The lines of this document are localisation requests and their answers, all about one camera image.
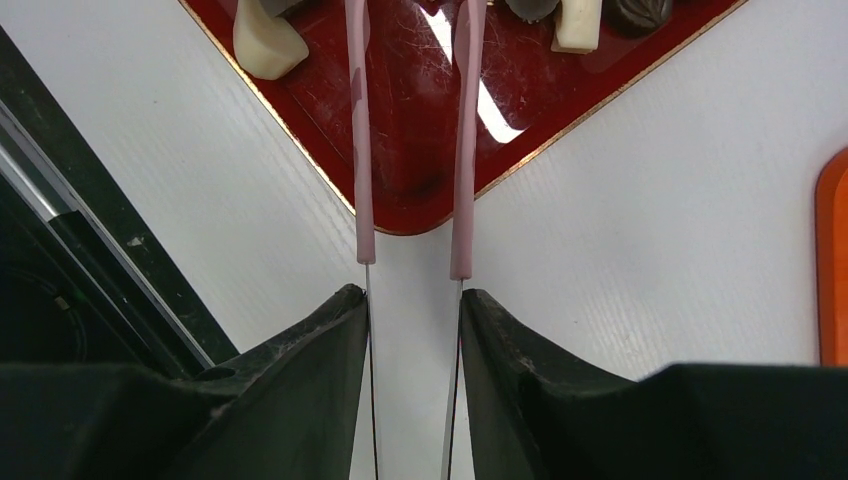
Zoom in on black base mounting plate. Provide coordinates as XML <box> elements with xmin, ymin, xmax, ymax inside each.
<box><xmin>1</xmin><ymin>35</ymin><xmax>238</xmax><ymax>378</ymax></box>

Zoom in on pink silicone tongs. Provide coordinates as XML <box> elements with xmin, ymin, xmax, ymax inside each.
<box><xmin>344</xmin><ymin>1</ymin><xmax>487</xmax><ymax>479</ymax></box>

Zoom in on dark leaf chocolate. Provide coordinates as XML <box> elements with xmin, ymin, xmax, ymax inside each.
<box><xmin>603</xmin><ymin>0</ymin><xmax>674</xmax><ymax>38</ymax></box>

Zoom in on white chocolate block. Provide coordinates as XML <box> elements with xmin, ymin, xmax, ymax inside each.
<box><xmin>551</xmin><ymin>0</ymin><xmax>603</xmax><ymax>54</ymax></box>

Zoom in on red chocolate tray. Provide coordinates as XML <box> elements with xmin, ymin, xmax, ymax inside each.
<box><xmin>178</xmin><ymin>0</ymin><xmax>750</xmax><ymax>237</ymax></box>

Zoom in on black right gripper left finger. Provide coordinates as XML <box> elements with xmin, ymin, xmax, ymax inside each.
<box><xmin>1</xmin><ymin>284</ymin><xmax>368</xmax><ymax>479</ymax></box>

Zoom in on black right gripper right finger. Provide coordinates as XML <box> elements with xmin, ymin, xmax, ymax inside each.
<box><xmin>460</xmin><ymin>289</ymin><xmax>847</xmax><ymax>479</ymax></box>

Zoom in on white curved chocolate piece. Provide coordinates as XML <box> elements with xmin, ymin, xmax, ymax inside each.
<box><xmin>233</xmin><ymin>0</ymin><xmax>309</xmax><ymax>81</ymax></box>

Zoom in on orange box lid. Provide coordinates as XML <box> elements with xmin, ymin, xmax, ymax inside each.
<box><xmin>815</xmin><ymin>149</ymin><xmax>847</xmax><ymax>367</ymax></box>

